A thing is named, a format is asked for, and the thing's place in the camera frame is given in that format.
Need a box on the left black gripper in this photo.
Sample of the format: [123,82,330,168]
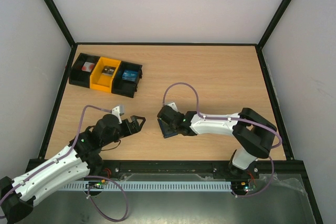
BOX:
[102,116,146,147]

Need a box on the blue leather card holder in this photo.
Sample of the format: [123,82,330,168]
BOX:
[158,118,181,138]

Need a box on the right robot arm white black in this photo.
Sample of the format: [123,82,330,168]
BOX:
[157,103,277,178]

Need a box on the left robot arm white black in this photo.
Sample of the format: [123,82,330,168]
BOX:
[1,114,145,223]

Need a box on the blue card in bin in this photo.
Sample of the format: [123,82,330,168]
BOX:
[122,70,138,82]

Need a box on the black card in yellow bin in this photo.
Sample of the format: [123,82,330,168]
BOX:
[102,66,116,76]

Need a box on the red white card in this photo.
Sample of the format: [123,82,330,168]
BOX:
[81,61,95,72]

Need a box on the right black storage bin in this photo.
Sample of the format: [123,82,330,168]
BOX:
[112,61,143,98]

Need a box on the black storage bin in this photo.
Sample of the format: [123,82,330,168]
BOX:
[69,53,100,88]
[112,61,143,98]

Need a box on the yellow storage bin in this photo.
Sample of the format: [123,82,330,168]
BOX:
[90,57,121,93]

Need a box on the left black storage bin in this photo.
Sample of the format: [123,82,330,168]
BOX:
[69,53,100,88]

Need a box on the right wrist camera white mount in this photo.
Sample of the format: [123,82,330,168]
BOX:
[166,102,178,111]

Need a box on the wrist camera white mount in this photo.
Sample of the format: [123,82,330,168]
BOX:
[166,102,178,111]
[111,104,124,124]

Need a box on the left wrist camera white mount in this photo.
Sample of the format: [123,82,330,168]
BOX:
[111,104,124,124]

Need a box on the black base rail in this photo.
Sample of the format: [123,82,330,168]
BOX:
[99,161,238,180]

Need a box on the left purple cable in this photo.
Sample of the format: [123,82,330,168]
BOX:
[0,105,115,221]

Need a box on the light blue slotted cable duct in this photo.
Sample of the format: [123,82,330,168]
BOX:
[60,181,232,192]

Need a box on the black enclosure frame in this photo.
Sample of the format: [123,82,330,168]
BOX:
[26,0,323,223]

